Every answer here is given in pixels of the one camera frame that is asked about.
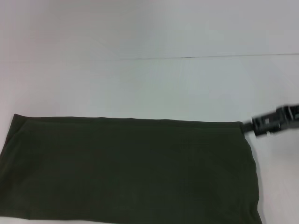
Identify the dark green FREE t-shirt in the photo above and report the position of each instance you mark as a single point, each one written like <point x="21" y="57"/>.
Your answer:
<point x="116" y="168"/>

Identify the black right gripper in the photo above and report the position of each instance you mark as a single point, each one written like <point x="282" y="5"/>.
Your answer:
<point x="288" y="114"/>

